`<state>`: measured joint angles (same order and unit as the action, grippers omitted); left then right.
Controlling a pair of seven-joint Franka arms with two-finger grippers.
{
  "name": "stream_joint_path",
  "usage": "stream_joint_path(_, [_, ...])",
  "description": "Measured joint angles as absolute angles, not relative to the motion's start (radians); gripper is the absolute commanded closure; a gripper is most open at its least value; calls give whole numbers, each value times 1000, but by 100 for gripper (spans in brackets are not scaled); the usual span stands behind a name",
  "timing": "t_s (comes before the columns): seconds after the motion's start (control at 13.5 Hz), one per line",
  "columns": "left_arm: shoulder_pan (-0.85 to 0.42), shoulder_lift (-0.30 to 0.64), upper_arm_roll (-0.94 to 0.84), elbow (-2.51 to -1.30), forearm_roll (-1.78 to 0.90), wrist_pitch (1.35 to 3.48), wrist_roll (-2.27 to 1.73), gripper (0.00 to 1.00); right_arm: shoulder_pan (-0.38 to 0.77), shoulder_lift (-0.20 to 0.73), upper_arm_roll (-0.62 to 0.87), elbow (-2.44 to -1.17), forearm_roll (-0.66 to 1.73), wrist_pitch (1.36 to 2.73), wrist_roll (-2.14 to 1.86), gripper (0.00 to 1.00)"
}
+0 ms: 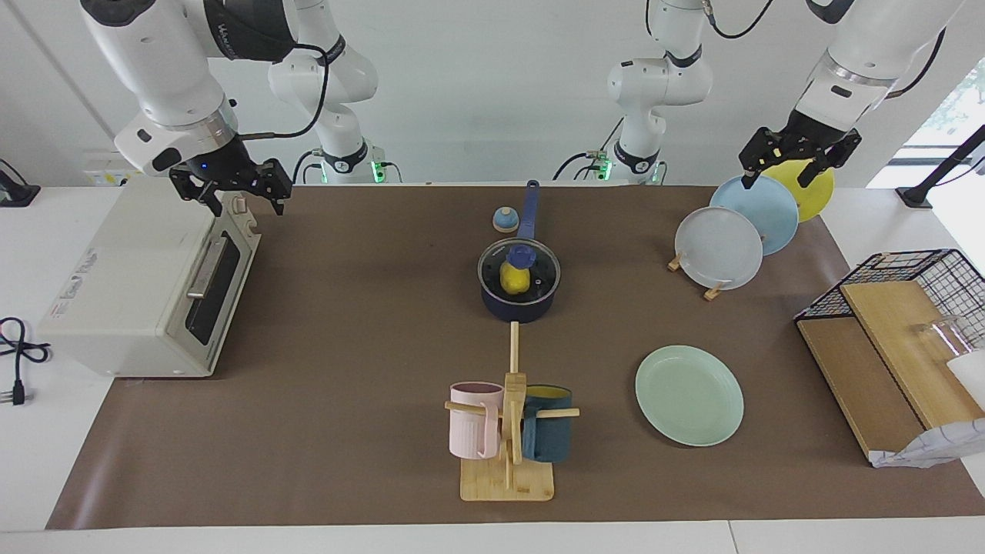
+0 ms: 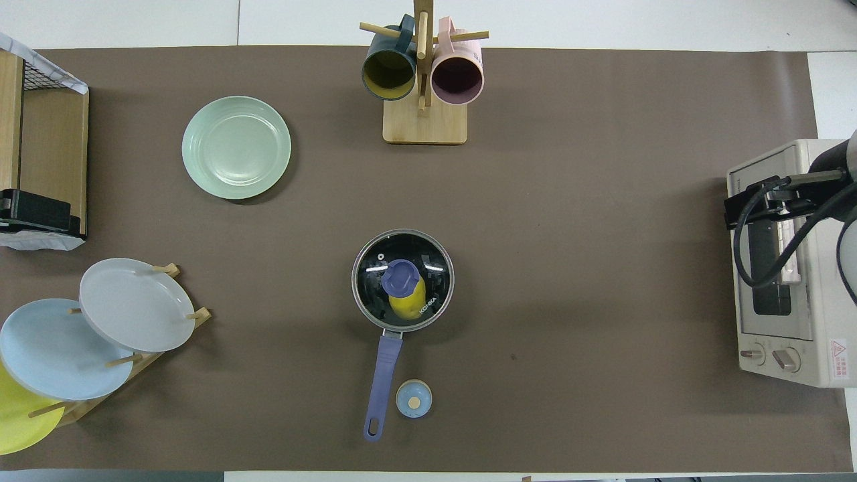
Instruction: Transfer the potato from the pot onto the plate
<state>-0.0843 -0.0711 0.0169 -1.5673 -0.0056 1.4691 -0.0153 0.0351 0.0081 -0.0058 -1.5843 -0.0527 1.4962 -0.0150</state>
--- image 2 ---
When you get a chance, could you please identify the light green plate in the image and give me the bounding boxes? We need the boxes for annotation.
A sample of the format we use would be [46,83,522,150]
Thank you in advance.
[181,96,293,201]

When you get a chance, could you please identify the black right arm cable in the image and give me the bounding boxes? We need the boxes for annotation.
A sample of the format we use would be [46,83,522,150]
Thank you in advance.
[732,177,857,305]

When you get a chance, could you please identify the wooden mug tree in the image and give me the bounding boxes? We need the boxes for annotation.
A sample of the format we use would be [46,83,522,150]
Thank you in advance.
[360,0,490,145]

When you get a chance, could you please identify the dark pot purple handle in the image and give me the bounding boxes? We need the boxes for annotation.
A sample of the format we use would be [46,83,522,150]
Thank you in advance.
[352,229,455,443]

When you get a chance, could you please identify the wooden plate rack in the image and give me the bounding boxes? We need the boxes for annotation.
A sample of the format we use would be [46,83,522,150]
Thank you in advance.
[27,263,213,428]

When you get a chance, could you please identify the grey plate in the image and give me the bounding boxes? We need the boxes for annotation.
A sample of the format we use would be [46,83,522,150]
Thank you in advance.
[79,258,196,353]

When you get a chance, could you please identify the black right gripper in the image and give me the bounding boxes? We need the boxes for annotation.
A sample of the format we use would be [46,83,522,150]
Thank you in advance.
[724,175,823,230]

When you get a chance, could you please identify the white checked cloth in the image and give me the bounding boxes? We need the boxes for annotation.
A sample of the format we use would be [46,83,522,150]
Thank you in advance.
[0,31,89,95]

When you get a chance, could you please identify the brown table mat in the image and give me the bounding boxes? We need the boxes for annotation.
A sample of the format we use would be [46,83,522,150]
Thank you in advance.
[0,46,854,473]

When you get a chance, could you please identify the dark teal mug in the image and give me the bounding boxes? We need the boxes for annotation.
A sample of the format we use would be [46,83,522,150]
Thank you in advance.
[362,15,418,102]

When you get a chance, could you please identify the yellow plate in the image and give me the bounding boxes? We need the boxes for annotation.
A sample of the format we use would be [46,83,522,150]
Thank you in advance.
[0,361,66,457]

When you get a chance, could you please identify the beige toaster oven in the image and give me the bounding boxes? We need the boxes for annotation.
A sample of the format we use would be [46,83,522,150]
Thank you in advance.
[726,139,857,388]

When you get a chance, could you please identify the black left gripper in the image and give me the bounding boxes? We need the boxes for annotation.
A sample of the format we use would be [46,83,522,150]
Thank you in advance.
[0,189,82,236]

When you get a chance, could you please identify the light blue plate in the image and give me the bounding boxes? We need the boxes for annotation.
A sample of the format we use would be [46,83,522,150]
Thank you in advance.
[0,299,135,402]

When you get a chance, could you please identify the glass lid purple knob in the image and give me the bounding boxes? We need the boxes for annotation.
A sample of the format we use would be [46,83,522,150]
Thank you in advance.
[352,230,455,333]

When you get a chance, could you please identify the wooden shelf wire basket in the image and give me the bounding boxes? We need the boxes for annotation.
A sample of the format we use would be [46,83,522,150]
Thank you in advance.
[0,30,90,242]

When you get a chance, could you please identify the white crumpled sheet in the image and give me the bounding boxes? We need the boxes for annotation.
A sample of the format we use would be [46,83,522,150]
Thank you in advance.
[0,228,87,252]

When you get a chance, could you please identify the pink mug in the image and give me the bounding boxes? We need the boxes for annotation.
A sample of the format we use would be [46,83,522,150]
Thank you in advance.
[431,17,485,106]

